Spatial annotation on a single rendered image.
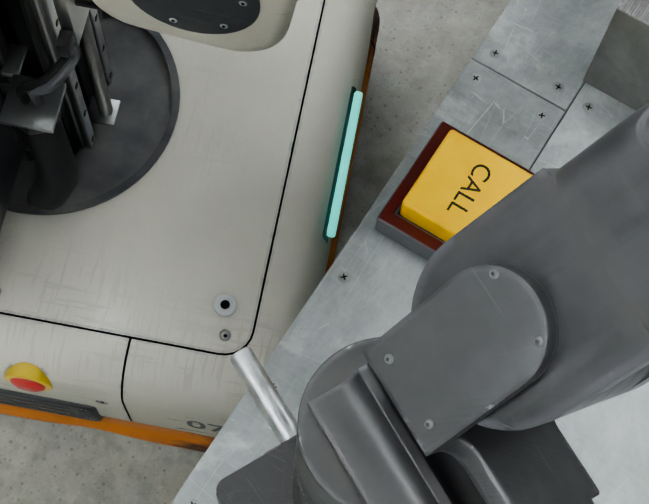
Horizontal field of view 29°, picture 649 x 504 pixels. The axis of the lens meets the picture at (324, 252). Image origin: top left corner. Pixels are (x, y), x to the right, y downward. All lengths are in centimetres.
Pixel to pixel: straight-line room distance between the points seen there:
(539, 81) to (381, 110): 89
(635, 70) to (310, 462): 48
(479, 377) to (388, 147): 136
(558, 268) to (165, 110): 110
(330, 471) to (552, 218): 11
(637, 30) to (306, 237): 64
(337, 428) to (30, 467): 121
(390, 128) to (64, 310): 58
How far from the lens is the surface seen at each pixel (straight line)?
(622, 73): 82
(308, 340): 76
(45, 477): 158
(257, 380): 61
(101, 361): 131
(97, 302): 133
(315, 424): 39
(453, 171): 76
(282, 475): 49
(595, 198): 33
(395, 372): 36
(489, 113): 83
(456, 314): 35
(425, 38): 178
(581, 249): 33
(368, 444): 38
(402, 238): 77
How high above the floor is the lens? 152
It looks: 69 degrees down
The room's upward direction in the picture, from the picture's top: 6 degrees clockwise
